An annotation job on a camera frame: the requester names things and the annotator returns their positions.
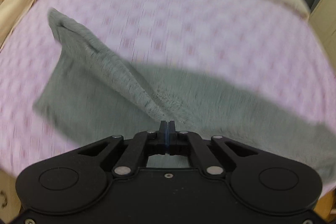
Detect grey knit pants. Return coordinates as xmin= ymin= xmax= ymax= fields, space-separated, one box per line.
xmin=34 ymin=9 xmax=335 ymax=184

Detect purple checkered bed sheet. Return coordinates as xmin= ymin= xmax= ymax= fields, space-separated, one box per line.
xmin=1 ymin=0 xmax=335 ymax=176

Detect beige bed skirt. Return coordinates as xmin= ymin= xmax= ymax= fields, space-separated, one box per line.
xmin=1 ymin=0 xmax=37 ymax=48

